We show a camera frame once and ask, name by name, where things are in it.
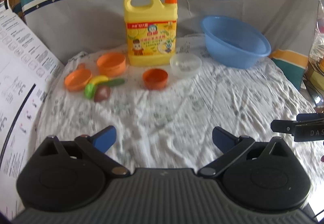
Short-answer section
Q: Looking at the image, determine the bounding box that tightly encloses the yellow toy banana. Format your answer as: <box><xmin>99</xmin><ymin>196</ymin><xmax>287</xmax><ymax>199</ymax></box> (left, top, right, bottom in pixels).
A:
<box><xmin>91</xmin><ymin>75</ymin><xmax>109</xmax><ymax>84</ymax></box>

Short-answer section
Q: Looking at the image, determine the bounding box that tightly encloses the brown toy vegetable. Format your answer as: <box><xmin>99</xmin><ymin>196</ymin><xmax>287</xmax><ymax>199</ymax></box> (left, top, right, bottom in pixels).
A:
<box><xmin>93</xmin><ymin>86</ymin><xmax>111</xmax><ymax>102</ymax></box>

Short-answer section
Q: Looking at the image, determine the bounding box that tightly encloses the orange toy pan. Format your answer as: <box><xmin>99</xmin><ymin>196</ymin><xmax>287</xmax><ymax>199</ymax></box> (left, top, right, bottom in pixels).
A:
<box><xmin>64</xmin><ymin>64</ymin><xmax>92</xmax><ymax>92</ymax></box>

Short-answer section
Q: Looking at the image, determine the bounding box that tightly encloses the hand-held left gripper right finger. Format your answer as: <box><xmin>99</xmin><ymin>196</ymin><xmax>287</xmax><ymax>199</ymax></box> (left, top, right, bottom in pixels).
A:
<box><xmin>197</xmin><ymin>126</ymin><xmax>290</xmax><ymax>177</ymax></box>

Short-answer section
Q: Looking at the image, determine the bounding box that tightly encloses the green toy pepper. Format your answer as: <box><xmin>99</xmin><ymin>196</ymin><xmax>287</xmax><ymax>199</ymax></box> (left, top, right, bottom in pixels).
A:
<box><xmin>84</xmin><ymin>83</ymin><xmax>98</xmax><ymax>99</ymax></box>

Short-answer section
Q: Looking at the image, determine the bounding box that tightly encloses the pale yellow box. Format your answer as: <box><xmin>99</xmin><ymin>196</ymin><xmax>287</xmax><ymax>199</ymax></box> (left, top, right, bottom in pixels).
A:
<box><xmin>304</xmin><ymin>61</ymin><xmax>324</xmax><ymax>88</ymax></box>

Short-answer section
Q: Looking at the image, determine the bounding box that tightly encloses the clear plastic bag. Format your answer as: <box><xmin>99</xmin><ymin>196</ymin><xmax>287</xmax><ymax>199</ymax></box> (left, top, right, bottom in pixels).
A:
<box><xmin>311</xmin><ymin>9</ymin><xmax>324</xmax><ymax>65</ymax></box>

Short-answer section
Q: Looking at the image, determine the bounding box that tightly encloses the green toy cucumber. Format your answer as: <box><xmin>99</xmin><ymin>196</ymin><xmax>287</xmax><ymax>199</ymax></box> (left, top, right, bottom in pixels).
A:
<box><xmin>107</xmin><ymin>78</ymin><xmax>125</xmax><ymax>87</ymax></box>

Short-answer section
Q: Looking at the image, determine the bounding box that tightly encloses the teal grey striped blanket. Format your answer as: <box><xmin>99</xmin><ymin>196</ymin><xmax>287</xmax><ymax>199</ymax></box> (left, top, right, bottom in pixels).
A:
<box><xmin>18</xmin><ymin>0</ymin><xmax>320</xmax><ymax>88</ymax></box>

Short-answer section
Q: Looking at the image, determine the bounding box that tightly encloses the blue plastic basin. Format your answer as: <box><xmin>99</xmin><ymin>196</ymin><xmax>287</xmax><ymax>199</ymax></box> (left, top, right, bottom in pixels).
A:
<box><xmin>201</xmin><ymin>15</ymin><xmax>272</xmax><ymax>69</ymax></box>

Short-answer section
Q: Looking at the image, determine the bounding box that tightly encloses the clear plastic bowl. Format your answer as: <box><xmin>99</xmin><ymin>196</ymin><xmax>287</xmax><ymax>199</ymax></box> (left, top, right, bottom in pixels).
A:
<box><xmin>169</xmin><ymin>53</ymin><xmax>202</xmax><ymax>77</ymax></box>

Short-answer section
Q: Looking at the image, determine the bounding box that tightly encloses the light orange toy bowl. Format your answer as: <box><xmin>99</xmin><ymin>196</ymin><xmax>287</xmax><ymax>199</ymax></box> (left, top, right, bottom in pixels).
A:
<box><xmin>96</xmin><ymin>52</ymin><xmax>126</xmax><ymax>77</ymax></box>

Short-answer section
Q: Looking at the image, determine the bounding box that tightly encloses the white printed instruction sheet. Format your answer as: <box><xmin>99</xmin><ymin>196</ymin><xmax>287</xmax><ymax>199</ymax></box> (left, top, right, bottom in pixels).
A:
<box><xmin>0</xmin><ymin>8</ymin><xmax>65</xmax><ymax>214</ymax></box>

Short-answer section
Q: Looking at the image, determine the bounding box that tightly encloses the dark orange toy cup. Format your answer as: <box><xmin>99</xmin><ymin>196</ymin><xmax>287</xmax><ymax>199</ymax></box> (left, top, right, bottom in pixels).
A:
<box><xmin>142</xmin><ymin>68</ymin><xmax>169</xmax><ymax>90</ymax></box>

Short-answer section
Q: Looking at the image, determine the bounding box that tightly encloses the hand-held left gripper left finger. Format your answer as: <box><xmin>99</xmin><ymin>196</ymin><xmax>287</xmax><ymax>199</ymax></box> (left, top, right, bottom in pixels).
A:
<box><xmin>38</xmin><ymin>125</ymin><xmax>128</xmax><ymax>177</ymax></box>

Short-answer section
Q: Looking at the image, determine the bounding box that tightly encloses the white printed cloth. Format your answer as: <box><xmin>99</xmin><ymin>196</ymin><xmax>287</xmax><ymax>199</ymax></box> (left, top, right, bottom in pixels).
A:
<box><xmin>35</xmin><ymin>37</ymin><xmax>324</xmax><ymax>185</ymax></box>

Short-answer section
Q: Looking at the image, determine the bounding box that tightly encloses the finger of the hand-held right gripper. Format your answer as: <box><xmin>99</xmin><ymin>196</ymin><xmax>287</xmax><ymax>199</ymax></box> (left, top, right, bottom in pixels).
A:
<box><xmin>270</xmin><ymin>119</ymin><xmax>299</xmax><ymax>134</ymax></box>
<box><xmin>297</xmin><ymin>113</ymin><xmax>324</xmax><ymax>123</ymax></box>

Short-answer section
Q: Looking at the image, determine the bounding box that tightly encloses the black flat device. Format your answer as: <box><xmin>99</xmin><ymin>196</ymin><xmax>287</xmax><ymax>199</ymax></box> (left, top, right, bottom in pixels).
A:
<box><xmin>303</xmin><ymin>80</ymin><xmax>324</xmax><ymax>108</ymax></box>

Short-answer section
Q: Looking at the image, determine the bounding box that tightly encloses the yellow detergent jug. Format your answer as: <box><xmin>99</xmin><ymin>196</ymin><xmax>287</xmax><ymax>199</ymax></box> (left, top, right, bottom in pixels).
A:
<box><xmin>124</xmin><ymin>0</ymin><xmax>179</xmax><ymax>67</ymax></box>

